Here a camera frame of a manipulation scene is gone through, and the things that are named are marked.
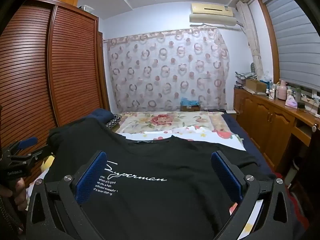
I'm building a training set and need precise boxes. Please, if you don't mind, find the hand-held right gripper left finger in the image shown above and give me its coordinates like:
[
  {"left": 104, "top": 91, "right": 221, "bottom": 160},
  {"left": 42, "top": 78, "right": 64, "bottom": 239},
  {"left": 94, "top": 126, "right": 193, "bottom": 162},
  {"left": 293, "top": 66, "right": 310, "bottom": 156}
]
[{"left": 25, "top": 151, "right": 110, "bottom": 240}]

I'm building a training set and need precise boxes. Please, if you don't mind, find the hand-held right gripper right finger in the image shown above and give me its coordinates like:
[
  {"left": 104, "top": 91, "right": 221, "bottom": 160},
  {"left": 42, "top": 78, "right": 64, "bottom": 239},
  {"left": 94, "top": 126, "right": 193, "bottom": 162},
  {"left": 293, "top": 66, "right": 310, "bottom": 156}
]
[{"left": 207, "top": 151, "right": 298, "bottom": 240}]

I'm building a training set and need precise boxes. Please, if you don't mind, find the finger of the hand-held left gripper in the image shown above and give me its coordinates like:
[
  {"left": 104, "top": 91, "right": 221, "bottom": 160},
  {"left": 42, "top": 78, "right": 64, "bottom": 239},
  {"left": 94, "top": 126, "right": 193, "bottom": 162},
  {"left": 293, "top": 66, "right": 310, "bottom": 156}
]
[
  {"left": 11, "top": 144, "right": 54, "bottom": 166},
  {"left": 5, "top": 137, "right": 38, "bottom": 153}
]

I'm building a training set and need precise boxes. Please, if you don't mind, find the black t-shirt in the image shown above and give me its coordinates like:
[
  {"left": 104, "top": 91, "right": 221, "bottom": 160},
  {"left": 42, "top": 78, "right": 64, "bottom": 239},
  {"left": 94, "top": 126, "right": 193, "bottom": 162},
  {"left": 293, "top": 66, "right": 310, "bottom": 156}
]
[{"left": 44, "top": 117, "right": 275, "bottom": 240}]

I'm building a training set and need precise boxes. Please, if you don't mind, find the person's left hand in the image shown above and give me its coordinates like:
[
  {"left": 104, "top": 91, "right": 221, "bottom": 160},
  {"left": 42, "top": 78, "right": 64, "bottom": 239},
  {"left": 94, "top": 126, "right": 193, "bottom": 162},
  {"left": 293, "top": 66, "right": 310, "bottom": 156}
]
[{"left": 12, "top": 177, "right": 28, "bottom": 212}]

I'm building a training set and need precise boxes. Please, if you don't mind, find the yellow plush toy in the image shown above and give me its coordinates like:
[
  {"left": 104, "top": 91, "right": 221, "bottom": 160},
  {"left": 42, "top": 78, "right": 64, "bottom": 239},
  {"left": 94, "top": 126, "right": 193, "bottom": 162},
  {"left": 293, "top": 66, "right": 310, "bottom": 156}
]
[{"left": 40, "top": 155, "right": 55, "bottom": 174}]

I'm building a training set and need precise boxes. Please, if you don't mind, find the white strawberry-print sheet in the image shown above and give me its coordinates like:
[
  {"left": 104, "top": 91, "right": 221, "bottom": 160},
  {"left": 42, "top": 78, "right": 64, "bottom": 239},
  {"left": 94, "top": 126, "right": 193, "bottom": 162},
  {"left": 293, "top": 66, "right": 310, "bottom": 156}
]
[{"left": 27, "top": 126, "right": 265, "bottom": 233}]

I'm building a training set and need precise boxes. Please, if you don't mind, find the navy folded garment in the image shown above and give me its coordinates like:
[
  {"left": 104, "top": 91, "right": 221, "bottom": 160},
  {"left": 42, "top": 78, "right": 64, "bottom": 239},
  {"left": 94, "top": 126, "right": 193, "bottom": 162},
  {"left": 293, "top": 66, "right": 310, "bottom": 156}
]
[{"left": 90, "top": 108, "right": 114, "bottom": 125}]

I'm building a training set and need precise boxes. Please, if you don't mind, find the wooden cabinet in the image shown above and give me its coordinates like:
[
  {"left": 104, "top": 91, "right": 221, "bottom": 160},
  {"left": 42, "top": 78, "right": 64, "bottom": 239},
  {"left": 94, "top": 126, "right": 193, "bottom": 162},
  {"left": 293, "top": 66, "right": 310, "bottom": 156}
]
[{"left": 234, "top": 86, "right": 320, "bottom": 173}]

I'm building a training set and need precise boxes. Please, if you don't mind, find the wooden louvered wardrobe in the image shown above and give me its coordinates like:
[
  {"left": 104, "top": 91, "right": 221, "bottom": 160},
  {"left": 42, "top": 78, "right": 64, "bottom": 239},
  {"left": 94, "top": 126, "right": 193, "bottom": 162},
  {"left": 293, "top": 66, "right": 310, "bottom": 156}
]
[{"left": 0, "top": 0, "right": 110, "bottom": 188}]

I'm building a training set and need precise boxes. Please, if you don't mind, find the floral blanket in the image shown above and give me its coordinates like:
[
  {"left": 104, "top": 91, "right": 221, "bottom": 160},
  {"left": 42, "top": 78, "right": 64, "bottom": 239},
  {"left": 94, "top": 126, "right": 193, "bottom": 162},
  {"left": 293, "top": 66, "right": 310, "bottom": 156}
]
[{"left": 116, "top": 111, "right": 225, "bottom": 134}]

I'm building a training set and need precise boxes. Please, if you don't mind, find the large cardboard box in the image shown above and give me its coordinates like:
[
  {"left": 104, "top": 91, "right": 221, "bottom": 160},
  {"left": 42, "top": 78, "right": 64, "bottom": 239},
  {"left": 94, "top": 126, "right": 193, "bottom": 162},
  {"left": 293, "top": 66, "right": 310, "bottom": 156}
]
[{"left": 245, "top": 79, "right": 268, "bottom": 93}]

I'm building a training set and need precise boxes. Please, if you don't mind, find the purple tissue pack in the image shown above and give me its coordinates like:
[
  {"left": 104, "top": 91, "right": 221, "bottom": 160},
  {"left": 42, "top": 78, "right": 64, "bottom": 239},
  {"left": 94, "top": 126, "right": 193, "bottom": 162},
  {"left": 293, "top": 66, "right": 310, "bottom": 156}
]
[{"left": 285, "top": 95, "right": 298, "bottom": 109}]

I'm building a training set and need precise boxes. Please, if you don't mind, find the pink thermos jug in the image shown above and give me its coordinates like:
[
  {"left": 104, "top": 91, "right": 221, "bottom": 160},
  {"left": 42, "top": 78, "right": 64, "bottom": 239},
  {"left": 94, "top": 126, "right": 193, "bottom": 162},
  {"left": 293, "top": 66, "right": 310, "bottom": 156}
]
[{"left": 277, "top": 80, "right": 288, "bottom": 100}]

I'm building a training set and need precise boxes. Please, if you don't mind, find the circle-patterned sheer curtain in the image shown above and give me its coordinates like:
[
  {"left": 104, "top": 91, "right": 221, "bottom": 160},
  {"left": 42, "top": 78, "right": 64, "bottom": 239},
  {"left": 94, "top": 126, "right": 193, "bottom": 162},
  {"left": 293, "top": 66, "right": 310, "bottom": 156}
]
[{"left": 104, "top": 27, "right": 230, "bottom": 113}]

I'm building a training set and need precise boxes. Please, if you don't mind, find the tied beige curtain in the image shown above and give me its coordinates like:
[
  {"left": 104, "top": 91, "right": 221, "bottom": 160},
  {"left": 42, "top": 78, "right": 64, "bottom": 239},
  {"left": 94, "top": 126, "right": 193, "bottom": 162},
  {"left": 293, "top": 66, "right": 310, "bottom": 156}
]
[{"left": 236, "top": 0, "right": 264, "bottom": 77}]

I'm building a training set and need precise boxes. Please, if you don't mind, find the grey window blind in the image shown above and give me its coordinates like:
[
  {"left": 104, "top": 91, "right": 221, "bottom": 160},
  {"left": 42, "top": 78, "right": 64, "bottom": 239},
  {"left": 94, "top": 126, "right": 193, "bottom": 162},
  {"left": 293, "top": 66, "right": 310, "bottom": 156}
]
[{"left": 262, "top": 0, "right": 320, "bottom": 90}]

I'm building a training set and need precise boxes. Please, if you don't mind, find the beige air conditioner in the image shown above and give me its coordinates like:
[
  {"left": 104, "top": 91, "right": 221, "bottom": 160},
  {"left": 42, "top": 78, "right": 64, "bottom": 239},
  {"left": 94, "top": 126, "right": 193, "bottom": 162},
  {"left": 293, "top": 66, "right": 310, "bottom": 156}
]
[{"left": 189, "top": 2, "right": 237, "bottom": 27}]

